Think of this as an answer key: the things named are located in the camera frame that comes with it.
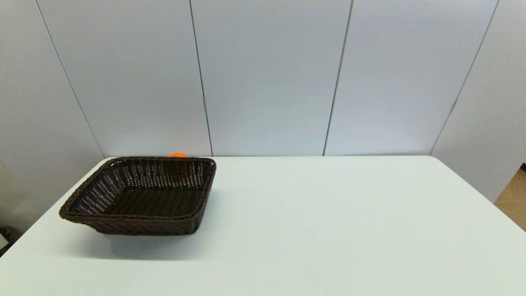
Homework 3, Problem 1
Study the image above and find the dark brown wicker basket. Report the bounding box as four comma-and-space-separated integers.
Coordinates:
59, 156, 217, 236

